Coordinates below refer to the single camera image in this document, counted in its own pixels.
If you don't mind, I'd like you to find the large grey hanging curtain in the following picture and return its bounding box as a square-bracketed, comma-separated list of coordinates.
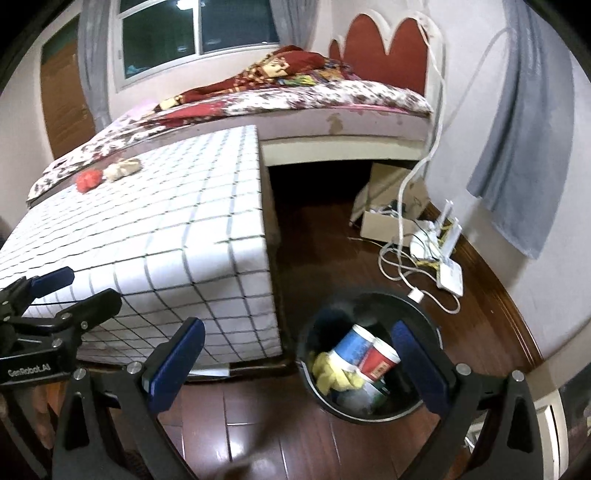
[466, 0, 583, 260]

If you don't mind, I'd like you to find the open cardboard box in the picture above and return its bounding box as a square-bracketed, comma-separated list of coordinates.
[360, 209, 419, 244]

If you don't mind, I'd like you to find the white flat device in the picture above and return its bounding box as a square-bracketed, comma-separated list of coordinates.
[435, 260, 464, 296]

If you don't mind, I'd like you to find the white router with antennas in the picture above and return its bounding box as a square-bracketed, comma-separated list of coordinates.
[410, 199, 461, 261]

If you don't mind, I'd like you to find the pink bed cloth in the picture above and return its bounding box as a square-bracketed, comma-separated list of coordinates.
[95, 100, 160, 134]

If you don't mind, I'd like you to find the yellow cloth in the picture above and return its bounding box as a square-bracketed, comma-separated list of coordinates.
[311, 351, 365, 395]

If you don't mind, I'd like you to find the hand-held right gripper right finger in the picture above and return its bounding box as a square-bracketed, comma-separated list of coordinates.
[390, 319, 546, 480]

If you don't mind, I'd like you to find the red printed blanket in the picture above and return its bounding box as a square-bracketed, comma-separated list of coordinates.
[154, 45, 356, 121]

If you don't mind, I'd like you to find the blue paper cup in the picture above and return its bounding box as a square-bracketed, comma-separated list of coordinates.
[330, 324, 376, 372]

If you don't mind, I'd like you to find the clear plastic bag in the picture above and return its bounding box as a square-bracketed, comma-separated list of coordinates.
[339, 381, 391, 411]

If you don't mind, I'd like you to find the black round bin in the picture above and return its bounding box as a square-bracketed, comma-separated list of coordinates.
[298, 290, 446, 423]

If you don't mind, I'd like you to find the red and white headboard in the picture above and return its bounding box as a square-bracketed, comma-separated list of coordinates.
[328, 11, 446, 100]

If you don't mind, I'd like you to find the window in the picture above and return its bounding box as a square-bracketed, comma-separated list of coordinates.
[113, 0, 282, 90]

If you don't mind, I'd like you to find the floral bed sheet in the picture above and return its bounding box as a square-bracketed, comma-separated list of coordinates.
[27, 79, 435, 204]

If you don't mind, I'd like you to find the colourful printed cloth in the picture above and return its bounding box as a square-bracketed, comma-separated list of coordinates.
[277, 69, 356, 88]

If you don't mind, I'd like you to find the red paper cup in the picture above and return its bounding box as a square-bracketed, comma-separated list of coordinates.
[358, 338, 402, 381]

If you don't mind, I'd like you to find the white checked tablecloth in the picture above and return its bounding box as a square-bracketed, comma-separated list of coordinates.
[0, 124, 283, 372]

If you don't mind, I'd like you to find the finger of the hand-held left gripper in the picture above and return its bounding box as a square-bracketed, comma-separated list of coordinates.
[18, 288, 123, 343]
[0, 266, 75, 324]

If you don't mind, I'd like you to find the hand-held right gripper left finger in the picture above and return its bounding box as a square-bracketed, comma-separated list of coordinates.
[50, 316, 207, 480]

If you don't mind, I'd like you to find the wooden door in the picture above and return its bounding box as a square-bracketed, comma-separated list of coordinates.
[41, 28, 95, 160]

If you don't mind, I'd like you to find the beige knotted cloth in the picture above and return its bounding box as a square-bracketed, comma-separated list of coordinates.
[102, 157, 141, 181]

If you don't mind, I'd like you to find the grey window curtain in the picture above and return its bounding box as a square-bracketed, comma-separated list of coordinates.
[271, 0, 320, 52]
[78, 0, 112, 131]

